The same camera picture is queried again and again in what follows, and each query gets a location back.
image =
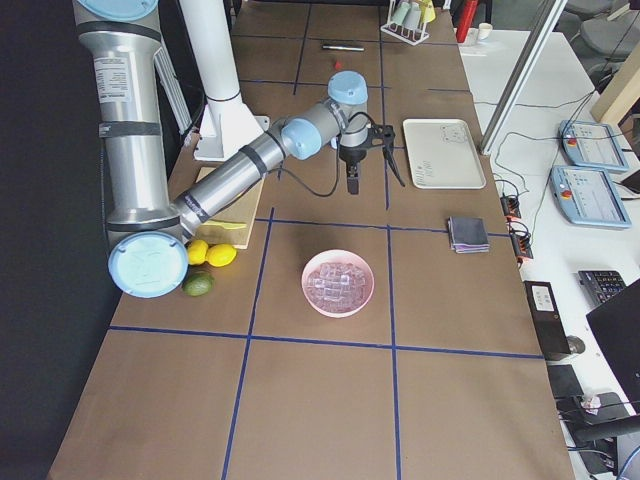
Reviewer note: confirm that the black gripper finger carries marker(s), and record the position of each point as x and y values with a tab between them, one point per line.
353	182

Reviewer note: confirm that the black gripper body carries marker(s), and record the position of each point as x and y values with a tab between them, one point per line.
352	155

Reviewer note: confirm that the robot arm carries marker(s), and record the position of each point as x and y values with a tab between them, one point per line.
147	229

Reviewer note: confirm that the clear ice cubes pile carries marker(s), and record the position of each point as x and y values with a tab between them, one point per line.
337	287

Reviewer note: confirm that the metal cup rack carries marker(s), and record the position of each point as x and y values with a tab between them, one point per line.
412	38

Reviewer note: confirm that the grey cup on rack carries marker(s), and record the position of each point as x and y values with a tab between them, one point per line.
412	18

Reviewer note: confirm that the green cup on rack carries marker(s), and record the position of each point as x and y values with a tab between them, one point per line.
399	13

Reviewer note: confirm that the yellow cup on rack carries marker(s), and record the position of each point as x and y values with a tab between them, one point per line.
427	9

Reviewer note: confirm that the small white paper cup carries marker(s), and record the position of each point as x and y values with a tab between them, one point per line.
484	30

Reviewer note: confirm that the cream bear serving tray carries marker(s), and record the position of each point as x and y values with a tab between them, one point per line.
442	154

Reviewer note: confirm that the pink bowl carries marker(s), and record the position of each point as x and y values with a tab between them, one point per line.
338	256

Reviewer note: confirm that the bamboo cutting board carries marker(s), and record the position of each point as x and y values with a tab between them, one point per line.
244	209

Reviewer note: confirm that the grey folded cloth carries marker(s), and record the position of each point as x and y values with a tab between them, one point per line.
467	235

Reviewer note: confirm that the yellow plastic knife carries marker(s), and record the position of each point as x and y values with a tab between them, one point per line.
226	225

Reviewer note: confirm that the yellow lemon lower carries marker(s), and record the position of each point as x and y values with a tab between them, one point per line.
220	255

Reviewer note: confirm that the yellow lemon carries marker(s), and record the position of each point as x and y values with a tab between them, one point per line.
197	252
220	255

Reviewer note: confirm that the yellow lemon upper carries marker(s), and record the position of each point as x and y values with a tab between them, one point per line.
197	252

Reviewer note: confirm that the orange black power strip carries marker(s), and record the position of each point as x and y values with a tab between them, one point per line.
519	233

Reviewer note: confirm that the red cylinder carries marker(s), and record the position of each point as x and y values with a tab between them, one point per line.
466	13

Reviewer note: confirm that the green avocado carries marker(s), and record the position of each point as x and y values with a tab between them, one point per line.
198	284

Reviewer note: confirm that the near blue teach pendant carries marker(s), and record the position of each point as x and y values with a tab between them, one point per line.
586	196

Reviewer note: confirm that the blue teach pendant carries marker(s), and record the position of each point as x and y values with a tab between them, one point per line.
592	144
586	196

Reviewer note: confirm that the far blue teach pendant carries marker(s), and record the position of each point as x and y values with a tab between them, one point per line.
592	144

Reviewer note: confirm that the black box with label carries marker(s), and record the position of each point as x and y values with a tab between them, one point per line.
546	319

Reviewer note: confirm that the black keyboard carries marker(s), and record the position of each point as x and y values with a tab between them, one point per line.
601	285

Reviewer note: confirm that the black computer mouse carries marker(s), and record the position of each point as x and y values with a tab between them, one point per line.
576	345

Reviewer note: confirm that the black monitor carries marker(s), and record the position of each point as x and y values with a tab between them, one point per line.
615	327

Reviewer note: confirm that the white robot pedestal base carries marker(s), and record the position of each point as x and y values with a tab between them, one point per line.
227	123

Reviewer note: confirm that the aluminium frame post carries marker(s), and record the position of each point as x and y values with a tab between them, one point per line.
543	27

